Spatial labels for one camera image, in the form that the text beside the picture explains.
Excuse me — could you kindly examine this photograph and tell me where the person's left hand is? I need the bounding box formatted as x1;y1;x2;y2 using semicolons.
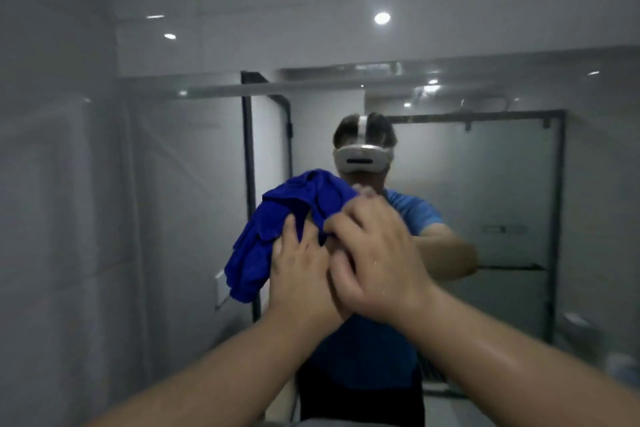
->
268;214;352;326

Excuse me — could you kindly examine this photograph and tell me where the person's right forearm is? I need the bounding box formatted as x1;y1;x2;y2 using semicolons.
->
400;287;640;427

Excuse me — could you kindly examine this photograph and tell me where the person's left forearm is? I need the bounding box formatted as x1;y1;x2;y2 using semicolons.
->
87;309;331;427

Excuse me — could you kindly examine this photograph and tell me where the blue cleaning cloth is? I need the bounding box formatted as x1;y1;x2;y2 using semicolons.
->
224;169;360;304

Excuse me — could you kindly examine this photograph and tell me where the person's right hand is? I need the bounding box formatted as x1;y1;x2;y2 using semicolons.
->
323;185;437;328

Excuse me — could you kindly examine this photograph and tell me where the black shower door bar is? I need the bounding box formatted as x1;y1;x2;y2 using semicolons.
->
477;264;547;272

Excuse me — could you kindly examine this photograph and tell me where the large wall mirror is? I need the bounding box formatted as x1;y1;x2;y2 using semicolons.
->
116;45;640;427

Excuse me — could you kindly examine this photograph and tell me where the white wall switch plate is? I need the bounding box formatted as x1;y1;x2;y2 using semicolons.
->
214;269;231;312

